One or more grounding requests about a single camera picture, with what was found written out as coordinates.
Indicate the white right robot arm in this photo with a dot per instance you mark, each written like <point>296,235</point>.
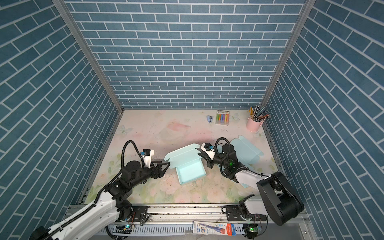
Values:
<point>279,200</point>

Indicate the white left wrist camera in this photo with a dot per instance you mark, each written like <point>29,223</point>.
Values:
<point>147,156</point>

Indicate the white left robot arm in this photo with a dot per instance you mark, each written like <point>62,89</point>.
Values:
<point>110,205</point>

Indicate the white red blue package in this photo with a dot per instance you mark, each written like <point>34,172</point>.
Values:
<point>221,229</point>

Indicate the pink metal pencil bucket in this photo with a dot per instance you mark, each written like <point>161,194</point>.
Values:
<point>252,125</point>

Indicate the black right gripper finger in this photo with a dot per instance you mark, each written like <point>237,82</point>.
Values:
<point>210,164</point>
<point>207,155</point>

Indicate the light blue flat box stack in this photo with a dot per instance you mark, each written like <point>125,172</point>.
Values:
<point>247,154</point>

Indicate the metal base rail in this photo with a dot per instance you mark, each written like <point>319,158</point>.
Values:
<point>186,213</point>

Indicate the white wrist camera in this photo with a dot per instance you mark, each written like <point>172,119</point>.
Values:
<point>207,145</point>
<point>147,156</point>

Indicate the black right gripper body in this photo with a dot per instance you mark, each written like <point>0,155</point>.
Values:
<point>225,164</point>

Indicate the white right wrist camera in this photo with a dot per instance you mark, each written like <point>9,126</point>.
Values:
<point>207,145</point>

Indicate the light blue paper box sheet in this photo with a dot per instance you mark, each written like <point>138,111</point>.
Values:
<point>187,162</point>

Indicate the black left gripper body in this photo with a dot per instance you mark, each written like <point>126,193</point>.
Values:
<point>145,175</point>

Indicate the pack of coloured highlighters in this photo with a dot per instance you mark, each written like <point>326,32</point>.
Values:
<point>222,117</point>

